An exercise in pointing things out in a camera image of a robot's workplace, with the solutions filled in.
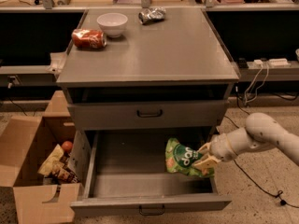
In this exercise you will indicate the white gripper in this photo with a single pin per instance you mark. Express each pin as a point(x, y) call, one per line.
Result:
point(220, 147)

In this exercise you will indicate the green rice chip bag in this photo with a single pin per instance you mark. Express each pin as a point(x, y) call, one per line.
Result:
point(179, 159)

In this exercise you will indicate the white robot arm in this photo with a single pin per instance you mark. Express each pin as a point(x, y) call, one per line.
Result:
point(261, 133)

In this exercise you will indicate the closed grey upper drawer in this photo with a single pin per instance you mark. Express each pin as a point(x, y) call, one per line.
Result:
point(147, 115)

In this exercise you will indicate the open grey middle drawer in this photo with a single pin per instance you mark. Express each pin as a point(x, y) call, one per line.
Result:
point(127, 176)

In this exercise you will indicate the grey drawer cabinet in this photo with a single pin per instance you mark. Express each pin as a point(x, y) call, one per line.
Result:
point(178, 59)

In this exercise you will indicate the crumpled silver foil bag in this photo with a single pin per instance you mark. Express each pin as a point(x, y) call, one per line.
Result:
point(151, 15)

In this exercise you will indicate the yellow snack bag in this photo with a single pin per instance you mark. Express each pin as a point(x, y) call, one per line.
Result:
point(55, 155)

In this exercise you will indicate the white power strip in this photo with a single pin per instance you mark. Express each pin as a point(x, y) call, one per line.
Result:
point(281, 62)

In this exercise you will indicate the red apple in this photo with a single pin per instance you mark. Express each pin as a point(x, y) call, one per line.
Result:
point(67, 146)

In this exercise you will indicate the brown snack packet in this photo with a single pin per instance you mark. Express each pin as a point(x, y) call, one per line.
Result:
point(63, 173)

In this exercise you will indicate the white bowl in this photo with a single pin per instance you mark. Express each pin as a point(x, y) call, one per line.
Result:
point(112, 24)

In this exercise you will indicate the red soda can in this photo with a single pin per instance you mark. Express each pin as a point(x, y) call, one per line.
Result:
point(89, 38)

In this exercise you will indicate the brown cardboard box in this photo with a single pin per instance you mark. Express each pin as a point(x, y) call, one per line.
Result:
point(24, 144)

